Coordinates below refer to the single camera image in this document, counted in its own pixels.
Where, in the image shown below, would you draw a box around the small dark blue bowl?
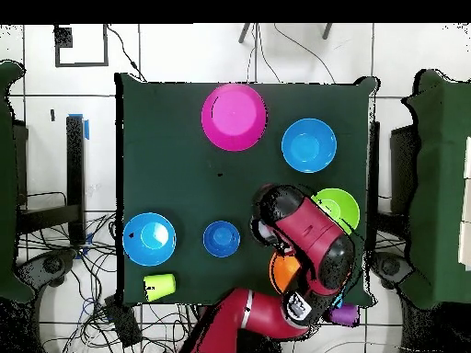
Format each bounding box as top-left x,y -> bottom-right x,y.
202,220 -> 241,258

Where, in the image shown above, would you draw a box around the pink bowl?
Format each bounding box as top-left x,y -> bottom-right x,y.
201,83 -> 269,153

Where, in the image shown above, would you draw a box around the large blue bowl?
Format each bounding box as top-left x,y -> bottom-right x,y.
281,118 -> 338,174
121,211 -> 178,267

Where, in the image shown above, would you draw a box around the orange bowl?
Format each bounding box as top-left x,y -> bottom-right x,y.
269,251 -> 303,295

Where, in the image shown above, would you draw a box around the yellow-green cup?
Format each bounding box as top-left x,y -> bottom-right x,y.
142,272 -> 177,302

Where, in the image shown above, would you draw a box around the dark green tablecloth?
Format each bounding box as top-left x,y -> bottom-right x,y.
114,71 -> 382,308

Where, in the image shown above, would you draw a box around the lime green bowl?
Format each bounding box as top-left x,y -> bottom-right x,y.
310,188 -> 361,236

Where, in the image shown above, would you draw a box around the purple cup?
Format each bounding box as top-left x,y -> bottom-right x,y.
328,302 -> 361,328

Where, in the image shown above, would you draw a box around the black power strip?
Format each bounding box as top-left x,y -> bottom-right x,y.
103,293 -> 144,348

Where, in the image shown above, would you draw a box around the grey chair base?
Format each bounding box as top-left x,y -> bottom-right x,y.
16,249 -> 78,291
371,251 -> 413,290

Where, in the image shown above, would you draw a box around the green cloth covered table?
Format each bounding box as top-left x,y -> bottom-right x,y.
398,68 -> 471,310
0,60 -> 36,304

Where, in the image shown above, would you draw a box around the black stand post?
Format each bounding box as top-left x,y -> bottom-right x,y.
16,113 -> 90,247
365,120 -> 382,253

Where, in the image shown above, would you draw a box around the tangled floor cables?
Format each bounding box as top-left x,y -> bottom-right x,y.
17,212 -> 200,353

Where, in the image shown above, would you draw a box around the camera tripod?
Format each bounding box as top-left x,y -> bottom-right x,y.
237,23 -> 334,44

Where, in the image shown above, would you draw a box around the black floor cable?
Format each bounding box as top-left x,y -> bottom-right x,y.
272,23 -> 337,85
105,24 -> 147,83

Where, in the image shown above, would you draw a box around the black square floor frame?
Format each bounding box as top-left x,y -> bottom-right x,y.
53,23 -> 110,68

